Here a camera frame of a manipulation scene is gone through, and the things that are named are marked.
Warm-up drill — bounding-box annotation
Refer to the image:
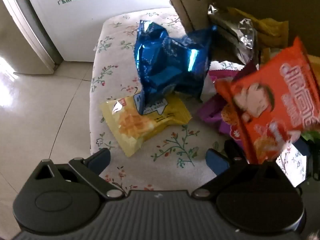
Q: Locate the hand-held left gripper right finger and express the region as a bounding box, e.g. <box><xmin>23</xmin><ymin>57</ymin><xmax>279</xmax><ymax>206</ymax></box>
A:
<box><xmin>191</xmin><ymin>149</ymin><xmax>293</xmax><ymax>198</ymax></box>

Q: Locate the yellow snack packet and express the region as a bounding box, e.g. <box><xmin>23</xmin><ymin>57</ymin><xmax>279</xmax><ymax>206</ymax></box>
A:
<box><xmin>99</xmin><ymin>92</ymin><xmax>192</xmax><ymax>158</ymax></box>

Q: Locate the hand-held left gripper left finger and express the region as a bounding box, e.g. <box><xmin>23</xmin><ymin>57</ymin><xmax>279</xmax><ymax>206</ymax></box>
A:
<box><xmin>33</xmin><ymin>148</ymin><xmax>126</xmax><ymax>200</ymax></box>

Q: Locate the floral tablecloth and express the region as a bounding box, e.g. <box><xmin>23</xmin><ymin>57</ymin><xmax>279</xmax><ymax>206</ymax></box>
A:
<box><xmin>89</xmin><ymin>6</ymin><xmax>309</xmax><ymax>193</ymax></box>

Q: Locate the orange snack packet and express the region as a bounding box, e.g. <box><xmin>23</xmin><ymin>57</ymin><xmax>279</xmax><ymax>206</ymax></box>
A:
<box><xmin>215</xmin><ymin>36</ymin><xmax>320</xmax><ymax>165</ymax></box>

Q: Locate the white and silver refrigerator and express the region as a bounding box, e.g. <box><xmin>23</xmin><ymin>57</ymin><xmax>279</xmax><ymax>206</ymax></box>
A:
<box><xmin>0</xmin><ymin>0</ymin><xmax>175</xmax><ymax>75</ymax></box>

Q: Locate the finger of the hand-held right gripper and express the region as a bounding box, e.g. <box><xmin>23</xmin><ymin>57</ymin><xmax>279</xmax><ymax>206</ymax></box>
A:
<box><xmin>296</xmin><ymin>136</ymin><xmax>320</xmax><ymax>181</ymax></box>
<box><xmin>224</xmin><ymin>139</ymin><xmax>247</xmax><ymax>161</ymax></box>

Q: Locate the blue foil snack bag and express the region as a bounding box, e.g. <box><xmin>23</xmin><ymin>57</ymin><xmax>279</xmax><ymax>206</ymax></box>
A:
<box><xmin>134</xmin><ymin>20</ymin><xmax>218</xmax><ymax>117</ymax></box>

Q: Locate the silver foil snack packet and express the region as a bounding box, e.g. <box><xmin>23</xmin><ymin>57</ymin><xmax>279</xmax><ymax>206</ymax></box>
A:
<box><xmin>207</xmin><ymin>4</ymin><xmax>259</xmax><ymax>65</ymax></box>

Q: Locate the purple snack packet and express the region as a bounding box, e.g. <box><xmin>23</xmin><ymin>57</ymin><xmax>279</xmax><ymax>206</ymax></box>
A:
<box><xmin>196</xmin><ymin>61</ymin><xmax>250</xmax><ymax>150</ymax></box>

